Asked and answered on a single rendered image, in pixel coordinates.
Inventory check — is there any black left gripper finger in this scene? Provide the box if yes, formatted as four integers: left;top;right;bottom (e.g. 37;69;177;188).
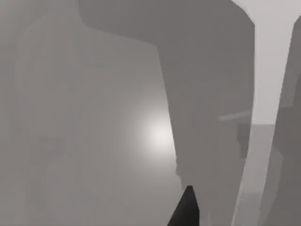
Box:
166;185;200;226

